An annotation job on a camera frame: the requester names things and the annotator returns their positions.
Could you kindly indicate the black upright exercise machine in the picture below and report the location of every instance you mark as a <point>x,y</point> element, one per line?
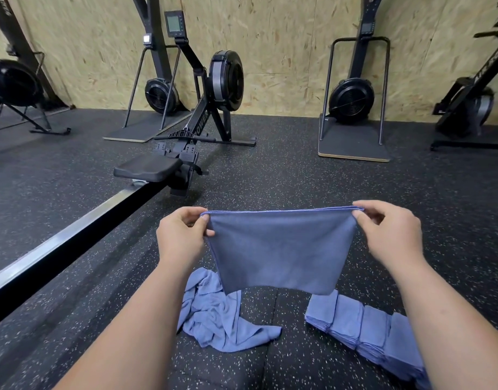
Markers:
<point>468,105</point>

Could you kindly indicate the person's left forearm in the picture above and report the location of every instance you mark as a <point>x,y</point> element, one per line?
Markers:
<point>131,333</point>

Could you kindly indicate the blue towel pile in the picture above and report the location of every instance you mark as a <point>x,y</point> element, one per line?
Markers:
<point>216,321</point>

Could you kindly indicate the black fan bike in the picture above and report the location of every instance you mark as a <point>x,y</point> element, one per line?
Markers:
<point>13,81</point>

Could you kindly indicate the black rowing machine with rail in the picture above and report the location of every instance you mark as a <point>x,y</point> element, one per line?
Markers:
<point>91,219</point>

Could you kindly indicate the person's right hand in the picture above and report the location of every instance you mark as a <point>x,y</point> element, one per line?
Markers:
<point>391,235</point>

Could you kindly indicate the person's left hand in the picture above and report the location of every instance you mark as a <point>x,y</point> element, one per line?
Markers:
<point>180,239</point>

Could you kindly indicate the black ski trainer grey platform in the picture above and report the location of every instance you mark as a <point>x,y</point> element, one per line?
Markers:
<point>158,95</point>

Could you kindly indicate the person's right forearm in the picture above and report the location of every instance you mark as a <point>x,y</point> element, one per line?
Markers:
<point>460,329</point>

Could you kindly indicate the black ski trainer wooden-edged platform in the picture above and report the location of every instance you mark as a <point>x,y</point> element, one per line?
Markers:
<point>351,100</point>

